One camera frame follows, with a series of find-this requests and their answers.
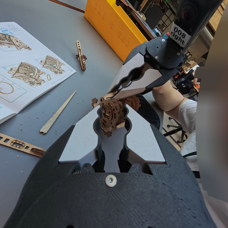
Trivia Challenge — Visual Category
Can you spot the yellow plastic bin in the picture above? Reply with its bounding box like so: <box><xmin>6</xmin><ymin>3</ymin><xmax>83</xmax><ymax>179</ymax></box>
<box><xmin>84</xmin><ymin>0</ymin><xmax>149</xmax><ymax>62</ymax></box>

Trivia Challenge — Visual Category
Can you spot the person's right forearm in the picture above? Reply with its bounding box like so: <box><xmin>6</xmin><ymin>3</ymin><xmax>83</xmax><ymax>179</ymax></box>
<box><xmin>153</xmin><ymin>84</ymin><xmax>190</xmax><ymax>113</ymax></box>

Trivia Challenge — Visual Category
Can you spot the wooden mechanical gear model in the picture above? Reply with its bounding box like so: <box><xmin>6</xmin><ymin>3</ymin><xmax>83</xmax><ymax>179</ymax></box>
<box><xmin>92</xmin><ymin>90</ymin><xmax>141</xmax><ymax>137</ymax></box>

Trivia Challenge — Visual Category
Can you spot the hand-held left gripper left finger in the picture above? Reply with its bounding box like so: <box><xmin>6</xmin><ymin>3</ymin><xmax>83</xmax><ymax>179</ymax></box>
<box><xmin>58</xmin><ymin>105</ymin><xmax>101</xmax><ymax>164</ymax></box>

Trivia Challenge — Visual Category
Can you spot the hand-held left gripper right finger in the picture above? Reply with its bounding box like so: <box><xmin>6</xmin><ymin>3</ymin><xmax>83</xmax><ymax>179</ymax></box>
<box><xmin>123</xmin><ymin>104</ymin><xmax>166</xmax><ymax>172</ymax></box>

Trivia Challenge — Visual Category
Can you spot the person's white shirt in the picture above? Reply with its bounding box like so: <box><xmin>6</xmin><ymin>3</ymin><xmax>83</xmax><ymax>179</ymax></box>
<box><xmin>178</xmin><ymin>99</ymin><xmax>198</xmax><ymax>169</ymax></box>

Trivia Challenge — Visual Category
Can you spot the open instruction booklet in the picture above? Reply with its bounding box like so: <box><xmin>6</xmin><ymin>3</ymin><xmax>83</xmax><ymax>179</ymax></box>
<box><xmin>0</xmin><ymin>22</ymin><xmax>77</xmax><ymax>125</ymax></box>

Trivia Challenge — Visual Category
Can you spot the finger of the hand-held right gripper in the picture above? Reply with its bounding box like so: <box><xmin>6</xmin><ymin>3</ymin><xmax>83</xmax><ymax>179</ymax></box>
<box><xmin>114</xmin><ymin>68</ymin><xmax>163</xmax><ymax>100</ymax></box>
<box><xmin>108</xmin><ymin>53</ymin><xmax>145</xmax><ymax>94</ymax></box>

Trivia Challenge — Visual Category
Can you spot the black quilted cushion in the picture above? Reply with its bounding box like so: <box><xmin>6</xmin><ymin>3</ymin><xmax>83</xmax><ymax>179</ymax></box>
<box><xmin>137</xmin><ymin>93</ymin><xmax>161</xmax><ymax>130</ymax></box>

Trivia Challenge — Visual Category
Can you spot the pointed wooden stick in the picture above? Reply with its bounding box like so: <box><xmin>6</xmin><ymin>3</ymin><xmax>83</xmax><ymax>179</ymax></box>
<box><xmin>40</xmin><ymin>90</ymin><xmax>76</xmax><ymax>134</ymax></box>

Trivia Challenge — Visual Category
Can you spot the black mesh office chair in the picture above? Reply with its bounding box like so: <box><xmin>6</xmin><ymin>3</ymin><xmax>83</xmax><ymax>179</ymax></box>
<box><xmin>163</xmin><ymin>117</ymin><xmax>188</xmax><ymax>144</ymax></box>

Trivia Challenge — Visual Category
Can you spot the adjacent grey desk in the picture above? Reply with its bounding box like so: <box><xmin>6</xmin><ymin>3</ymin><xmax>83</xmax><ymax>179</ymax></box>
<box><xmin>48</xmin><ymin>0</ymin><xmax>88</xmax><ymax>13</ymax></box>

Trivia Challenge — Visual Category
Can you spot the long perforated wooden strip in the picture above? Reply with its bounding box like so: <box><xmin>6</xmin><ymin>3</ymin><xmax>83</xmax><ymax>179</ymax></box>
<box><xmin>0</xmin><ymin>133</ymin><xmax>47</xmax><ymax>157</ymax></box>

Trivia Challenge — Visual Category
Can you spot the wooden strip with cross peg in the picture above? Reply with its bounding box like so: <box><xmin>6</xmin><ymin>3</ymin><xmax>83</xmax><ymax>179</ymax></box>
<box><xmin>76</xmin><ymin>40</ymin><xmax>87</xmax><ymax>71</ymax></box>

